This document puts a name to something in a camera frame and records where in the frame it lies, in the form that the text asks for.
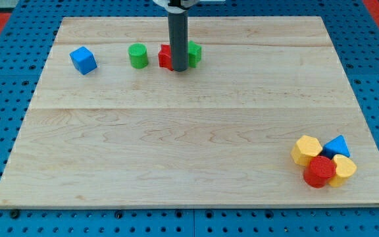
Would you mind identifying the green star block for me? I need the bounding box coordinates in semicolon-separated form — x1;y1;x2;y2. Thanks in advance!
188;41;202;68

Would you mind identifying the red star block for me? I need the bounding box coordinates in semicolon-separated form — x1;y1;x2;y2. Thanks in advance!
158;44;173;71

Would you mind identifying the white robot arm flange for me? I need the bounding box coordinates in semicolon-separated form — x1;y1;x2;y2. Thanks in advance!
153;0;226;14

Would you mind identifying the wooden board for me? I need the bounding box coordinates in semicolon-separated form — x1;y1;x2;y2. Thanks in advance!
0;16;379;209

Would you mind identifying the green cylinder block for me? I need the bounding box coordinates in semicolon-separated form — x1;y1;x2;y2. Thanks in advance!
128;43;149;69

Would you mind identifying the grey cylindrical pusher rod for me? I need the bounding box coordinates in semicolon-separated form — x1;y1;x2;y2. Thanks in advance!
168;11;189;72

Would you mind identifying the blue cube block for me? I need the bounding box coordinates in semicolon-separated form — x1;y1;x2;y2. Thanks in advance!
69;47;97;75

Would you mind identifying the yellow hexagon block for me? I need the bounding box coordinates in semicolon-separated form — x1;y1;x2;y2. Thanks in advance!
290;135;322;167

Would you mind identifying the red cylinder block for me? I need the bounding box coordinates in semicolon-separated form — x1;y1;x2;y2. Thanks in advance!
303;155;336;188

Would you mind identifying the blue triangle block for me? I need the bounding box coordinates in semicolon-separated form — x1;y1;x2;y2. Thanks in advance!
320;135;351;159

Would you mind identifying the yellow heart block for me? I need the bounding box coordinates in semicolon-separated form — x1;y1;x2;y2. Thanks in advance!
328;154;357;188

